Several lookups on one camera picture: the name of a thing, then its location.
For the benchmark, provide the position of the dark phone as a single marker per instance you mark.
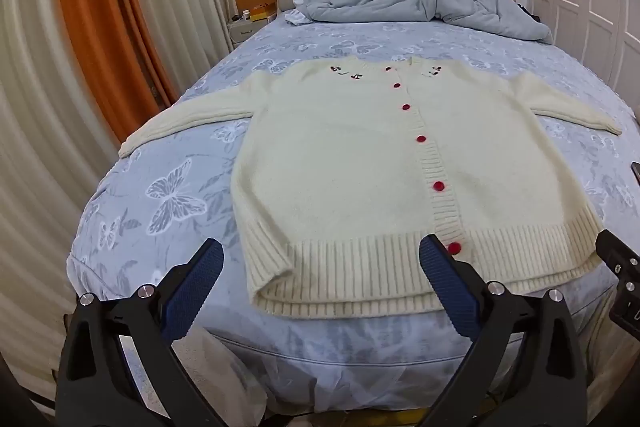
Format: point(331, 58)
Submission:
point(636, 172)

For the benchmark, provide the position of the white nightstand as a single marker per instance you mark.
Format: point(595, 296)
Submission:
point(242, 32)

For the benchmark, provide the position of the dark object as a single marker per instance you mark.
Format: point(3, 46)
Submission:
point(527, 13)

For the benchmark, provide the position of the beige cloth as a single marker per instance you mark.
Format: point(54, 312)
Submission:
point(220, 367)

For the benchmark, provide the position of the white cloth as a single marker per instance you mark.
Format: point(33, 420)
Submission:
point(298, 14)

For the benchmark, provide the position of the orange curtain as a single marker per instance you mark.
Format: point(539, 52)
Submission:
point(95, 7)

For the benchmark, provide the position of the yellow box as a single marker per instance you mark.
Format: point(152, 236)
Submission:
point(262, 13)

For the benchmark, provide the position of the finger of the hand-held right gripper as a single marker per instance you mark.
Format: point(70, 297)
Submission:
point(617, 254)

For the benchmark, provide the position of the grey duvet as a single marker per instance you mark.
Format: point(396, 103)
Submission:
point(415, 2)

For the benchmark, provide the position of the cream knit cardigan red buttons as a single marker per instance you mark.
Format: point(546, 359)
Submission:
point(340, 167)

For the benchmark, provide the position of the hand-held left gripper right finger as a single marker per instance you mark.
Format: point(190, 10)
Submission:
point(450, 289)

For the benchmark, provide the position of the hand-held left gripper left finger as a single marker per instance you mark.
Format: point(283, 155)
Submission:
point(192, 294)

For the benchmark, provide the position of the bed with butterfly print sheet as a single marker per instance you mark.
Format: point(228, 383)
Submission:
point(175, 207)

